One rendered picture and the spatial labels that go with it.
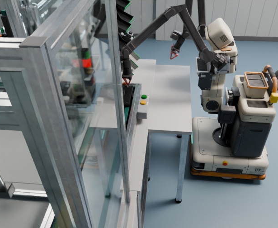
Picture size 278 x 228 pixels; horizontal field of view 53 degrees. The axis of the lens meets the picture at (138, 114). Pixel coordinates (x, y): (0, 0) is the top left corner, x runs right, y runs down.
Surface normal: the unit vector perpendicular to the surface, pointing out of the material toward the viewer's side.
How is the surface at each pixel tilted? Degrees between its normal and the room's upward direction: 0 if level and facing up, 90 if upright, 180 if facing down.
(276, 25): 90
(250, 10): 90
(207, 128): 0
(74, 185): 90
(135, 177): 0
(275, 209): 0
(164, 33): 90
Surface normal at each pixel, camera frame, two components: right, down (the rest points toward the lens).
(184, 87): -0.03, -0.78
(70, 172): -0.11, 0.63
